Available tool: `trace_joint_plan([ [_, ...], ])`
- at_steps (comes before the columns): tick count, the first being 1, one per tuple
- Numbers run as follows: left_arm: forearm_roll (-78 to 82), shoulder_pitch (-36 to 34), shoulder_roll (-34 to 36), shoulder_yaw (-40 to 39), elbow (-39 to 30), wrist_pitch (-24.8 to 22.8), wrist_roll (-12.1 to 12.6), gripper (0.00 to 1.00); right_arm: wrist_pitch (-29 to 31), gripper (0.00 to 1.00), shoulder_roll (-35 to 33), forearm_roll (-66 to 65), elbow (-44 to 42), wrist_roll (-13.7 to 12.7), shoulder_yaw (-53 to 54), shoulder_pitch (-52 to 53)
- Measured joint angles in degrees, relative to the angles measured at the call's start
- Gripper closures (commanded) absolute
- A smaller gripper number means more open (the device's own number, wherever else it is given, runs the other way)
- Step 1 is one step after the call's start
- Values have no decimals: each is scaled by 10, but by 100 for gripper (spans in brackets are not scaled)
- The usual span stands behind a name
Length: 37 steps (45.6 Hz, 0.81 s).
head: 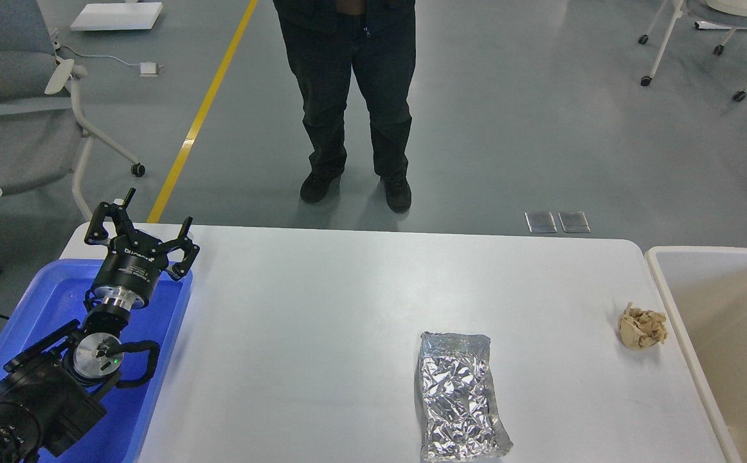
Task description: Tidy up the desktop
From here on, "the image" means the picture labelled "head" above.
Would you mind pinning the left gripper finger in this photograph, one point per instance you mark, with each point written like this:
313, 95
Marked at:
178, 270
97, 235

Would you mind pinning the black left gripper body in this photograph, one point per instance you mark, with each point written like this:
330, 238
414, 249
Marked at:
132, 267

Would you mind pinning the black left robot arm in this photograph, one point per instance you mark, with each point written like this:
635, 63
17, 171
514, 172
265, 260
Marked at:
45, 404

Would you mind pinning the blue plastic bin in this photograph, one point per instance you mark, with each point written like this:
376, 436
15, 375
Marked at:
56, 296

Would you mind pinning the grey office chair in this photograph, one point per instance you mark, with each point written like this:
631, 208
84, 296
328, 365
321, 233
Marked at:
44, 134

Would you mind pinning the white flat floor board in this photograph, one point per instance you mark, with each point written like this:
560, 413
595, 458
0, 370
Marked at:
99, 17

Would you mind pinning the silver foil bag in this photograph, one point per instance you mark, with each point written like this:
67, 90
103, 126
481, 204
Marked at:
459, 413

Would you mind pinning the left metal floor plate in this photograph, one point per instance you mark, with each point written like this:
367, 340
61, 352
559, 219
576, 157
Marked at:
541, 222

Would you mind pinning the metal floor plate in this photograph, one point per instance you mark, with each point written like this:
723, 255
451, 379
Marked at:
541, 222
574, 222

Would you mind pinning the right metal floor plate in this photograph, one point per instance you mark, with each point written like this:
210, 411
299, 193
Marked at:
574, 222

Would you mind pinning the crumpled brown paper ball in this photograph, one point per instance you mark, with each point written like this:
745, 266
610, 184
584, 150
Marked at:
640, 329

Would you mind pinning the beige plastic bin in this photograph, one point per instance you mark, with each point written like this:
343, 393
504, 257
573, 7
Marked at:
704, 291

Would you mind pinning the white power adapter with cable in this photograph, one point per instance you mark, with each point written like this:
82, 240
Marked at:
145, 69

